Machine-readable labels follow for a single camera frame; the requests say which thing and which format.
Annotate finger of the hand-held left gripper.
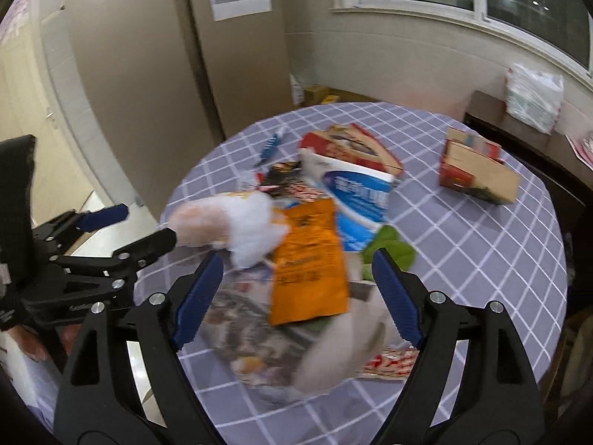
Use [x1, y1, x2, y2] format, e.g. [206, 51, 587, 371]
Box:
[32, 203, 129, 253]
[59, 228, 178, 272]

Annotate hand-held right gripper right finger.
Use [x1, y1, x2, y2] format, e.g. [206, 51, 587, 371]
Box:
[371, 249, 547, 445]

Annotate cream door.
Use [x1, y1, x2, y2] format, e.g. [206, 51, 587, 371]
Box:
[0, 0, 116, 223]

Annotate red and white wrapper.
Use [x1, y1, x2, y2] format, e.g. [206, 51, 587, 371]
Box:
[259, 181, 332, 207]

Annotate red patterned wrapper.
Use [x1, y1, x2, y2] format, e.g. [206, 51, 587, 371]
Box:
[359, 345, 422, 381]

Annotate white plastic bag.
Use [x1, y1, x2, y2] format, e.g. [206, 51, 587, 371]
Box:
[292, 299, 404, 397]

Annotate small blue wrapper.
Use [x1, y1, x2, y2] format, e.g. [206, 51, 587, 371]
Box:
[252, 131, 288, 167]

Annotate brown cardboard box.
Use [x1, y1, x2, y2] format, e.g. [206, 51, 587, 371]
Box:
[289, 73, 371, 108]

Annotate flattened red carton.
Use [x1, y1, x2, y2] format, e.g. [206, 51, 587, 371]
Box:
[301, 123, 404, 177]

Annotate person's left hand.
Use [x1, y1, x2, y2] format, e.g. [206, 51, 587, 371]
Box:
[2, 324, 52, 359]

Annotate clear plastic wrap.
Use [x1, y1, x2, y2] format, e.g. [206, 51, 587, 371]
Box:
[168, 195, 242, 247]

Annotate white tissue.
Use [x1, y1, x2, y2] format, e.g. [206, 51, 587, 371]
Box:
[227, 191, 292, 270]

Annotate open red cardboard box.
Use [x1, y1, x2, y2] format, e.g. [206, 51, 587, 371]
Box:
[438, 126, 522, 205]

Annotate beige refrigerator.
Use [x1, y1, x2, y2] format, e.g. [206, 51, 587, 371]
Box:
[62, 0, 307, 149]

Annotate grey checked tablecloth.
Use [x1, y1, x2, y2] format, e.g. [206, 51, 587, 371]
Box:
[134, 101, 568, 436]

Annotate printed newspaper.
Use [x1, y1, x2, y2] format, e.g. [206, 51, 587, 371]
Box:
[201, 271, 325, 388]

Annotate dark wooden sideboard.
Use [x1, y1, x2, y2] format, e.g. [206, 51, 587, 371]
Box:
[462, 90, 593, 233]

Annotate blue and white packet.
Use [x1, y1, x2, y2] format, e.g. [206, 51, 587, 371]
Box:
[299, 147, 403, 253]

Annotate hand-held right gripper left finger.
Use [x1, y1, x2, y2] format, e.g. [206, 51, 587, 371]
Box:
[53, 254, 224, 445]

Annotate pink paper sheet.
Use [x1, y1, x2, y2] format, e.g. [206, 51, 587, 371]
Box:
[564, 131, 593, 168]

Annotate orange snack packet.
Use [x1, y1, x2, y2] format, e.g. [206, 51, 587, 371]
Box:
[269, 198, 350, 326]

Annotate white bag of packets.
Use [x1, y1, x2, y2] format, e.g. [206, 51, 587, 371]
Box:
[504, 62, 566, 135]

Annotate green vegetable leaves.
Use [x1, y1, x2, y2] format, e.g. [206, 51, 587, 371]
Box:
[360, 225, 418, 283]

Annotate dark snack wrapper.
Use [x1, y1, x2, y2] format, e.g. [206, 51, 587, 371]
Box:
[255, 160, 304, 192]

